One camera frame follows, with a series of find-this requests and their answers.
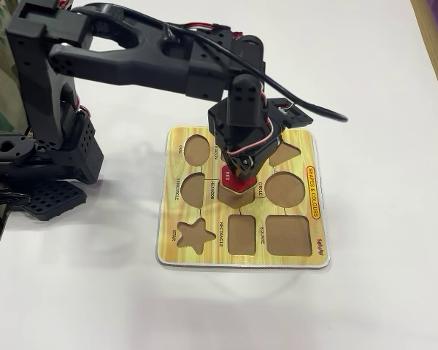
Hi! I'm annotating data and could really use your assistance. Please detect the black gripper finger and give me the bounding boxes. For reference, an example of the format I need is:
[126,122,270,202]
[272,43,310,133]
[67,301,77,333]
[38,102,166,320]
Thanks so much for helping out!
[237,154,258,182]
[253,145,275,180]

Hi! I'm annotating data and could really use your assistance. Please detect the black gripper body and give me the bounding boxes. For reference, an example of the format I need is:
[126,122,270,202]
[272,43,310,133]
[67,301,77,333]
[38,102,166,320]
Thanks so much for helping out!
[207,97,283,158]

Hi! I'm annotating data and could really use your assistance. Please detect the red hexagon piece yellow pin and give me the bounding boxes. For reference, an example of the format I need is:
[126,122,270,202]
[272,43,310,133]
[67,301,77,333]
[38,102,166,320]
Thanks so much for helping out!
[220,163,259,196]

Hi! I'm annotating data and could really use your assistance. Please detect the wooden shape puzzle board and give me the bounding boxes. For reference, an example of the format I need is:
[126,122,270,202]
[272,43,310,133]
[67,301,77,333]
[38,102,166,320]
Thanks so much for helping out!
[155,125,331,270]

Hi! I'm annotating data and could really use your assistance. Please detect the black table clamp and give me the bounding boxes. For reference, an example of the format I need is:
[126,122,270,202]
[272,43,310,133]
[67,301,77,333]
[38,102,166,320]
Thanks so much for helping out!
[0,189,32,211]

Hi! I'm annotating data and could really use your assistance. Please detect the red white servo wire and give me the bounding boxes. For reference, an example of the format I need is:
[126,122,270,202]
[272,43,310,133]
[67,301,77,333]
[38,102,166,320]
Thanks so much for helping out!
[226,122,283,158]
[71,95,92,118]

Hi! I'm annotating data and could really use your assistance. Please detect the black square wrist camera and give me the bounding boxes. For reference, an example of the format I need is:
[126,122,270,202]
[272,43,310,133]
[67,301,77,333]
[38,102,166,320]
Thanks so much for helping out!
[268,97,314,129]

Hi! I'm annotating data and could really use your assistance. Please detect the black camera cable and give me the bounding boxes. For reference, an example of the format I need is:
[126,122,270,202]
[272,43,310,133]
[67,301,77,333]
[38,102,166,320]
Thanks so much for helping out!
[162,25,349,123]

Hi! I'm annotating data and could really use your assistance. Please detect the black grid base plate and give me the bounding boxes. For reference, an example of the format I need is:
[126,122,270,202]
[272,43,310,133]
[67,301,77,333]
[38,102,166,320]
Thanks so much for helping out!
[23,179,88,222]

